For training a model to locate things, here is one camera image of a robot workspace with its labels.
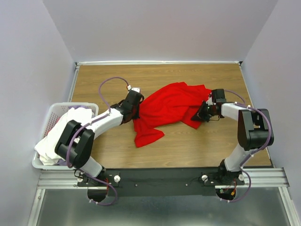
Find white t shirt in basket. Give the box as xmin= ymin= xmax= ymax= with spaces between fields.
xmin=34 ymin=106 xmax=94 ymax=166

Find white laundry basket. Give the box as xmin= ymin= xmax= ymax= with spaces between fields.
xmin=32 ymin=102 xmax=99 ymax=170

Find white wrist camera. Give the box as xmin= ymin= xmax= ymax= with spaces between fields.
xmin=206 ymin=93 xmax=215 ymax=105
xmin=127 ymin=85 xmax=141 ymax=93

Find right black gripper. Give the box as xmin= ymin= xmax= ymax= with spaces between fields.
xmin=190 ymin=101 xmax=216 ymax=122

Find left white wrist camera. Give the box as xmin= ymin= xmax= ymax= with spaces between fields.
xmin=127 ymin=85 xmax=141 ymax=93

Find red t shirt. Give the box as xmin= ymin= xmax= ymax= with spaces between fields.
xmin=134 ymin=82 xmax=211 ymax=148

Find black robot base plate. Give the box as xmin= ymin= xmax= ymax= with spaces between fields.
xmin=77 ymin=167 xmax=244 ymax=201

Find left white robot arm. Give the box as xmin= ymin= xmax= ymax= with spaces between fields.
xmin=55 ymin=88 xmax=144 ymax=186

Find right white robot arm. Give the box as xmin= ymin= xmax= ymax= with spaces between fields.
xmin=191 ymin=89 xmax=274 ymax=186

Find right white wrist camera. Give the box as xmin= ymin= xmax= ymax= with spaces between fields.
xmin=206 ymin=93 xmax=215 ymax=105

